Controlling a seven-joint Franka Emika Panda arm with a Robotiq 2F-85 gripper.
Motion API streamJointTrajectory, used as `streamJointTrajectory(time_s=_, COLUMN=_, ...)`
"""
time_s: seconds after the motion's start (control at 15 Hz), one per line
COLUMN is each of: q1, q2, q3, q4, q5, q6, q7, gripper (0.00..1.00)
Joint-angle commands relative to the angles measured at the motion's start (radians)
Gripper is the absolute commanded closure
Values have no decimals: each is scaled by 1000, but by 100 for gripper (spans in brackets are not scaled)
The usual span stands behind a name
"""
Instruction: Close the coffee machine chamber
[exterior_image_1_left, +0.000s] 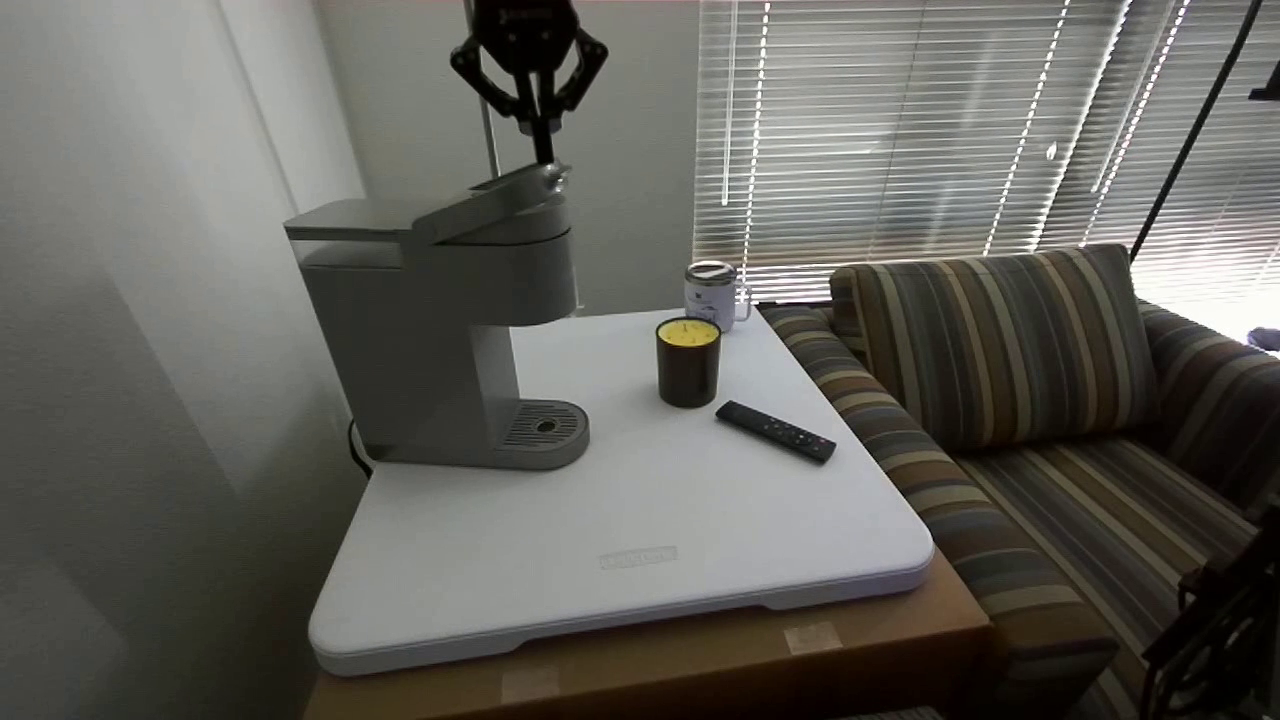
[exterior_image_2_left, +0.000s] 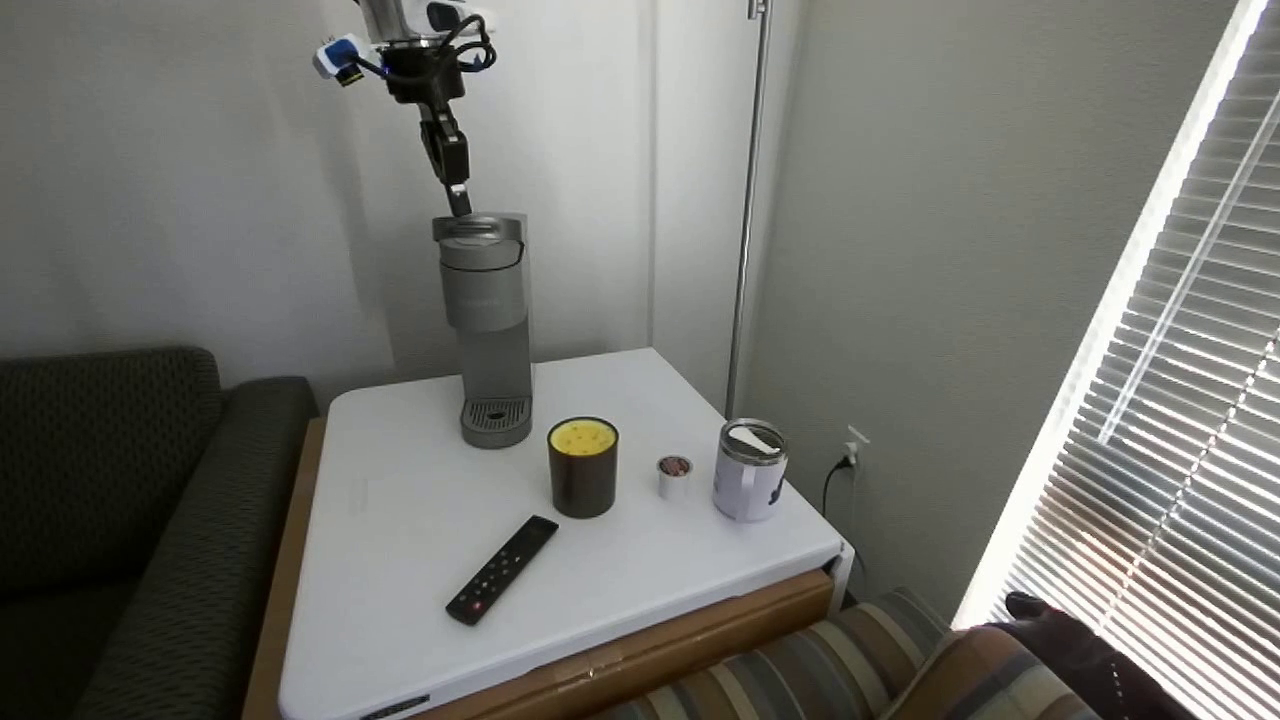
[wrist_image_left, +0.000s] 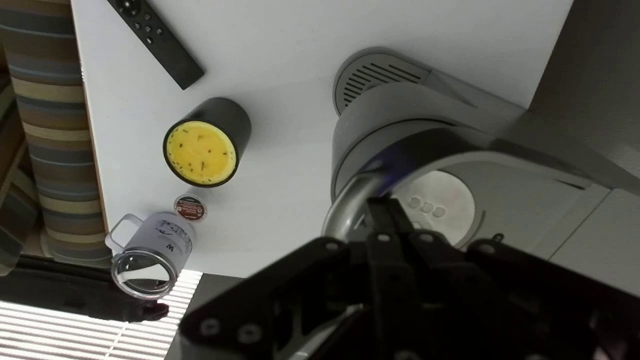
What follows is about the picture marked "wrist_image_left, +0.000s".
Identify striped fabric cushion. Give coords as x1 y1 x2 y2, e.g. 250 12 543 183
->
0 0 167 323

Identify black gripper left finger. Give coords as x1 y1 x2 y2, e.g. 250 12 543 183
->
178 195 402 360

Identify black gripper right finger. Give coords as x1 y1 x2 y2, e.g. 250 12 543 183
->
391 195 640 360

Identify white mug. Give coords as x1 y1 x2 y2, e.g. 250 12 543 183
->
103 207 197 301

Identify black remote control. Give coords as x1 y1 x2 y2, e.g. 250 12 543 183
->
105 0 207 91

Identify black candle jar yellow wax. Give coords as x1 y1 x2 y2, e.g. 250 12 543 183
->
159 95 254 190

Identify small red coffee pod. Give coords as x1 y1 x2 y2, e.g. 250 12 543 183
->
172 191 207 223

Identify grey coffee machine lid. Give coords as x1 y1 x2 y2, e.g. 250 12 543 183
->
321 147 614 264

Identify white window blinds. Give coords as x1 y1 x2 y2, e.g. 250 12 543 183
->
0 268 204 360

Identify grey coffee machine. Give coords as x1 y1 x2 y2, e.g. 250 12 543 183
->
321 0 640 298

